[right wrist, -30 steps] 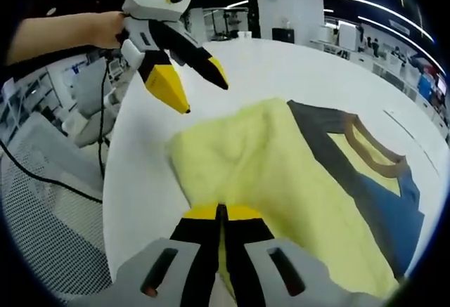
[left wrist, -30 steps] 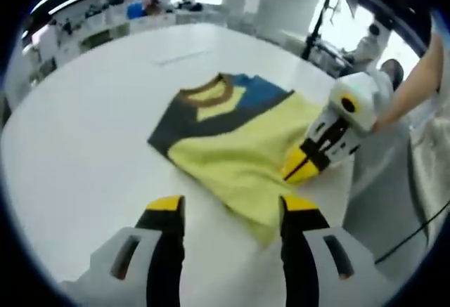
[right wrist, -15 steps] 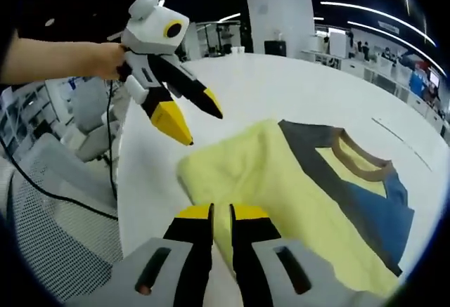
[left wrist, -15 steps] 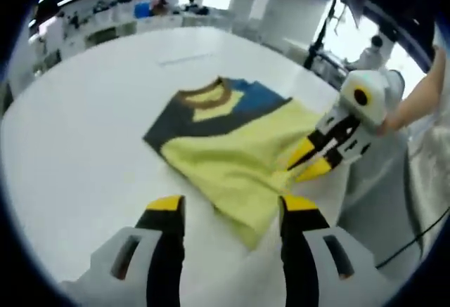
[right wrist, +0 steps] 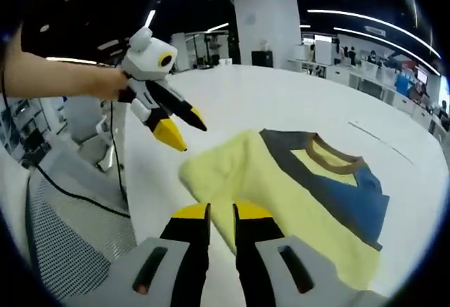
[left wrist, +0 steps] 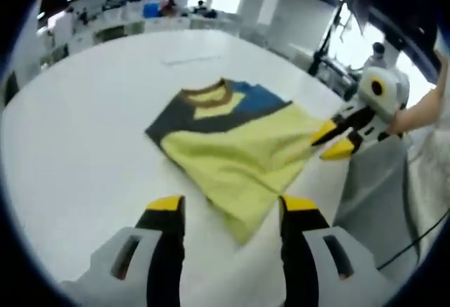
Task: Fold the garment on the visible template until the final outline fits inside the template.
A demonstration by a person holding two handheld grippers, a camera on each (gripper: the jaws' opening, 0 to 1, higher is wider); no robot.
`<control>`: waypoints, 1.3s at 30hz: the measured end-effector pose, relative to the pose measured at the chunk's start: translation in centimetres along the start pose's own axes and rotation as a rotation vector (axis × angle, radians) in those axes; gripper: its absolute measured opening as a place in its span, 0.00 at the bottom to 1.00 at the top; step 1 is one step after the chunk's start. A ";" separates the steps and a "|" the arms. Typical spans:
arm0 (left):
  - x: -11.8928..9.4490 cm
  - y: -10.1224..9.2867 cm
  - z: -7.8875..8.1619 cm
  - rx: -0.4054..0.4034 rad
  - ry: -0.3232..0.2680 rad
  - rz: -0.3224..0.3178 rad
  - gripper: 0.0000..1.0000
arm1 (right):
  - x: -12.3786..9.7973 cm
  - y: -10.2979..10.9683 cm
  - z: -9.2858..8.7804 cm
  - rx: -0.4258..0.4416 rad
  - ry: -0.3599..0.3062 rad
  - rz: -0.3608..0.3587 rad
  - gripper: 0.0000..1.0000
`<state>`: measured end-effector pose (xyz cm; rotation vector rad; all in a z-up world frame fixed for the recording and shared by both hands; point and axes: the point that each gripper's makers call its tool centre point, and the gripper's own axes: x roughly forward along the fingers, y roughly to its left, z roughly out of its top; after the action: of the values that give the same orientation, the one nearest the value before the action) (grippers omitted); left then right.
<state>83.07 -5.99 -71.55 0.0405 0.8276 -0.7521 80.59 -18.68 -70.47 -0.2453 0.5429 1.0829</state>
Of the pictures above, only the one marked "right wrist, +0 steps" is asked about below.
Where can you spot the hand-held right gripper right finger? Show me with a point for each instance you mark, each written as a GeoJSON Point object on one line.
{"type": "Point", "coordinates": [256, 226]}

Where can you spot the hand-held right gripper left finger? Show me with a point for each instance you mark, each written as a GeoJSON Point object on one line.
{"type": "Point", "coordinates": [190, 226]}

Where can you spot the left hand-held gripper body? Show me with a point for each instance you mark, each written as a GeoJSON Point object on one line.
{"type": "Point", "coordinates": [147, 61]}

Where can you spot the yellow blue grey garment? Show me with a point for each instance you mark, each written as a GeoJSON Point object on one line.
{"type": "Point", "coordinates": [281, 198]}

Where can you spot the person's left hand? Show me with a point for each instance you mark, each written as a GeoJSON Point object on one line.
{"type": "Point", "coordinates": [109, 84]}

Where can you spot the white office chair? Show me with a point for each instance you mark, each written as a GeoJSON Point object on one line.
{"type": "Point", "coordinates": [88, 121]}

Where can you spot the black cabinet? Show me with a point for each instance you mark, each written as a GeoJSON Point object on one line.
{"type": "Point", "coordinates": [262, 59]}

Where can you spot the wide white pillar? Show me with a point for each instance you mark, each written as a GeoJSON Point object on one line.
{"type": "Point", "coordinates": [267, 22]}

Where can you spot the long white counter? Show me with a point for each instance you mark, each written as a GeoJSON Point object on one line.
{"type": "Point", "coordinates": [372, 85]}

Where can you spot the long ceiling light strip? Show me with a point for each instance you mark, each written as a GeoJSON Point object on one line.
{"type": "Point", "coordinates": [386, 42]}
{"type": "Point", "coordinates": [351, 14]}

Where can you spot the blue bin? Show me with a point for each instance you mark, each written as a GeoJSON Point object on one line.
{"type": "Point", "coordinates": [403, 83]}

